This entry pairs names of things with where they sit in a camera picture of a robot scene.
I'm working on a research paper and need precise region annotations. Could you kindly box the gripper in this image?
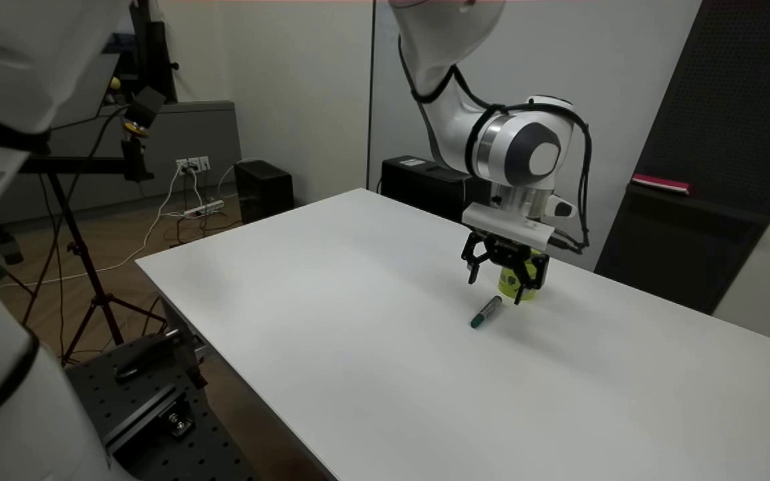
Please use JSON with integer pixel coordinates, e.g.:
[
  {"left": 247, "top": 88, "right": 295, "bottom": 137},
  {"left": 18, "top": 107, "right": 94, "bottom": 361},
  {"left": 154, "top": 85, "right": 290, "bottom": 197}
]
[{"left": 461, "top": 231, "right": 550, "bottom": 306}]

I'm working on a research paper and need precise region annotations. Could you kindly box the yellow-green cup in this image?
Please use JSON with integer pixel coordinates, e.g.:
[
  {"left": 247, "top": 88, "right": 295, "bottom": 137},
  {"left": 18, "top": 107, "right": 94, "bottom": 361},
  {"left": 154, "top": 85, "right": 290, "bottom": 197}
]
[{"left": 497, "top": 263, "right": 538, "bottom": 303}]

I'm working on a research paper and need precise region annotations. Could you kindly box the green marker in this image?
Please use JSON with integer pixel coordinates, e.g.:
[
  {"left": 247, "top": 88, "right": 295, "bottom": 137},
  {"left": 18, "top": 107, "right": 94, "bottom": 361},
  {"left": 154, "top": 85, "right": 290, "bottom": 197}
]
[{"left": 469, "top": 295, "right": 503, "bottom": 330}]

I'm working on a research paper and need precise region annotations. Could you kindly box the wide black box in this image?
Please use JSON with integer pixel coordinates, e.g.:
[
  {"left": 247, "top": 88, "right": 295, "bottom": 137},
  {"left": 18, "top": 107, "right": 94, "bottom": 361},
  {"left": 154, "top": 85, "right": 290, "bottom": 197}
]
[{"left": 380, "top": 155, "right": 493, "bottom": 225}]

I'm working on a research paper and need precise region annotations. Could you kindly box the pink book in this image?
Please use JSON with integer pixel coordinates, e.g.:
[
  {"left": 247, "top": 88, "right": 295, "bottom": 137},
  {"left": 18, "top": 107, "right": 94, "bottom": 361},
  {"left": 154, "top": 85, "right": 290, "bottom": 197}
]
[{"left": 630, "top": 173, "right": 691, "bottom": 196}]

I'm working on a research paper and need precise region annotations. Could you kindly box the black pegboard cabinet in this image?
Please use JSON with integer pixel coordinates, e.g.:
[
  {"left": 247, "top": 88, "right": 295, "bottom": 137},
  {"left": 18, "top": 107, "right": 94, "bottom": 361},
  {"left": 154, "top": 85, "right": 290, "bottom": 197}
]
[{"left": 594, "top": 0, "right": 770, "bottom": 315}]

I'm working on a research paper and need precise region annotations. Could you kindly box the small black box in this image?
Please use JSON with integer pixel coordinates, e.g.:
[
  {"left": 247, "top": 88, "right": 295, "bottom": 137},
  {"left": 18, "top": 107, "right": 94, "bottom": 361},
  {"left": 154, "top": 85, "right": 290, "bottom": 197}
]
[{"left": 234, "top": 160, "right": 295, "bottom": 225}]

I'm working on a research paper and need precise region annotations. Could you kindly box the white power strip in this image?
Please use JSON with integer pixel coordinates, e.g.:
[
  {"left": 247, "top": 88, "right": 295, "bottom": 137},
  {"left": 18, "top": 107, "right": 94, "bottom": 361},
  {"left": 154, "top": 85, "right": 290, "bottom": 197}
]
[{"left": 182, "top": 199, "right": 226, "bottom": 220}]

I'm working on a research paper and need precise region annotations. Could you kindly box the grey cabinet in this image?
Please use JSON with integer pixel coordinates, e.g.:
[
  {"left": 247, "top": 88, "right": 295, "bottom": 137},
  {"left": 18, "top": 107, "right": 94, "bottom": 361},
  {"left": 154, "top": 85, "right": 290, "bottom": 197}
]
[{"left": 0, "top": 100, "right": 243, "bottom": 225}]

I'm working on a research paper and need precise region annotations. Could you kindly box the black clamp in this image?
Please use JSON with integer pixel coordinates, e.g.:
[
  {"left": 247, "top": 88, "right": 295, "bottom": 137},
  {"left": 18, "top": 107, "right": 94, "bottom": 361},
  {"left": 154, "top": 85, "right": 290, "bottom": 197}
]
[{"left": 113, "top": 329, "right": 209, "bottom": 390}]

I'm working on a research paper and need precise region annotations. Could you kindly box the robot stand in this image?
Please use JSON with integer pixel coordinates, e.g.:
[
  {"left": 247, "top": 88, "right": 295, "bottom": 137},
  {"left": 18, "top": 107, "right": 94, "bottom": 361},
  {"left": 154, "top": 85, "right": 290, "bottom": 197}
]
[{"left": 63, "top": 330, "right": 260, "bottom": 481}]

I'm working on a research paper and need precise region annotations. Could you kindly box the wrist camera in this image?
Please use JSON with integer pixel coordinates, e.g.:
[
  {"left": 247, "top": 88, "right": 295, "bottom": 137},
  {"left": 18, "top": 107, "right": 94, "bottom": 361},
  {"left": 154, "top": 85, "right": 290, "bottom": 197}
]
[{"left": 461, "top": 202, "right": 555, "bottom": 253}]

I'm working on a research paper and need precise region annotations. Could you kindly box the white cable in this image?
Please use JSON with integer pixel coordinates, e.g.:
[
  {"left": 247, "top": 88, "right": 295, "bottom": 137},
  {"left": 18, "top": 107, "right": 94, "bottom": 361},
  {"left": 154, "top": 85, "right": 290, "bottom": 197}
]
[{"left": 0, "top": 164, "right": 186, "bottom": 290}]

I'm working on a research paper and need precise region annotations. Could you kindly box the camera on tripod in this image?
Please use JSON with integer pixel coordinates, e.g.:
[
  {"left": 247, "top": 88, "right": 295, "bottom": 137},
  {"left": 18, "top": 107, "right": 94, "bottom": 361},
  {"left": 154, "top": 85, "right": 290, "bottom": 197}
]
[{"left": 21, "top": 86, "right": 173, "bottom": 367}]

